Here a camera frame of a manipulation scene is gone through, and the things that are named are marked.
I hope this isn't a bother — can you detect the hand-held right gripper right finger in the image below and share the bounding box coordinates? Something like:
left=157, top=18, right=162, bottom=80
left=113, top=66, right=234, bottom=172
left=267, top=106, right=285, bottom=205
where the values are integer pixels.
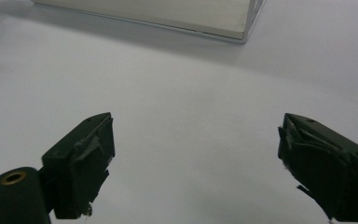
left=277, top=112, right=358, bottom=223

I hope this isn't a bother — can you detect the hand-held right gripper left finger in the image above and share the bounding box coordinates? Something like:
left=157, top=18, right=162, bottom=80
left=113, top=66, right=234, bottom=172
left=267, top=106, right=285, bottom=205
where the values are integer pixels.
left=41, top=112, right=117, bottom=220

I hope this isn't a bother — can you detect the white rectangular box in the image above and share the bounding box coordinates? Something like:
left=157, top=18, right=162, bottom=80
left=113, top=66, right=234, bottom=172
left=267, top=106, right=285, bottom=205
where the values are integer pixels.
left=32, top=0, right=267, bottom=45

